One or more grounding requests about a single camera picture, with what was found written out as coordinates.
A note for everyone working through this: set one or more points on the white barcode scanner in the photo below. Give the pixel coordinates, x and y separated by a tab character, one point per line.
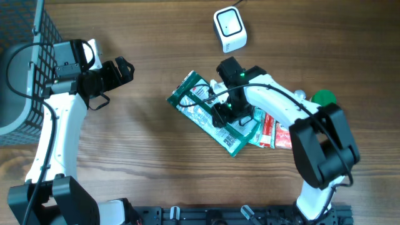
229	28

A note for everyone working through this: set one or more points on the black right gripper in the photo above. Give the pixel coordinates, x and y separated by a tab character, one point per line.
218	113

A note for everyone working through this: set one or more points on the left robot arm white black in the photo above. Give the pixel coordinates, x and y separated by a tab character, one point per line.
51	193

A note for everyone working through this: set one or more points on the green lid jar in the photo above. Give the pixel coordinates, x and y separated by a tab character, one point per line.
324	97

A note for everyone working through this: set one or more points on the yellow liquid bottle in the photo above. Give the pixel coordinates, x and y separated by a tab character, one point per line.
300	94

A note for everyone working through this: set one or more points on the green 3M glove package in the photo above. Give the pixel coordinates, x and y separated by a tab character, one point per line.
187	98

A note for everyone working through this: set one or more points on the red snack bar wrapper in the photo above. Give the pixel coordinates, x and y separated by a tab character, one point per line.
267	137

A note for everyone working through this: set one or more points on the grey plastic mesh basket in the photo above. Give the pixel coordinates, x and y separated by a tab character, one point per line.
27	61

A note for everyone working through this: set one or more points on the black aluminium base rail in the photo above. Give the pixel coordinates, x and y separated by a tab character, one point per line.
269	215

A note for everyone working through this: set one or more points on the orange tissue pack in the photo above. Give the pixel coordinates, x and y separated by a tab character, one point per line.
282	137

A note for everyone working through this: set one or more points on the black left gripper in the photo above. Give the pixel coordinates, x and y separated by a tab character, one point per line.
114	80

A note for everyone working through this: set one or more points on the teal snack bar wrapper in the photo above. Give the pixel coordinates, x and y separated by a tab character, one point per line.
259	115

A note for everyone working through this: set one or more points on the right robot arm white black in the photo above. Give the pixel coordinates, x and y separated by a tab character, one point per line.
323	146

